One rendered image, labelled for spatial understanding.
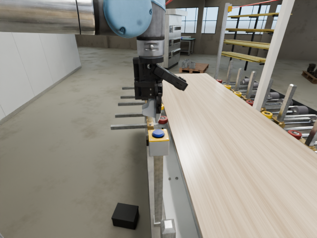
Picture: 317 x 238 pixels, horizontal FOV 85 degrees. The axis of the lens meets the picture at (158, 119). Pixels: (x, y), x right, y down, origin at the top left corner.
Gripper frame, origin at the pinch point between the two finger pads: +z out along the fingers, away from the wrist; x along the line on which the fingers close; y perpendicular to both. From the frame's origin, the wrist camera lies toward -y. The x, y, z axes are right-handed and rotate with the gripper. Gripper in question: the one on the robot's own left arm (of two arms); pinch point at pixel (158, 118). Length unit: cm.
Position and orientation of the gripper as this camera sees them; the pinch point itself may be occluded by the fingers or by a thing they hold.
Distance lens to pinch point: 58.0
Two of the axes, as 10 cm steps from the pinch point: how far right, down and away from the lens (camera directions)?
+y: -10.0, 0.4, -0.8
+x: 0.9, 4.8, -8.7
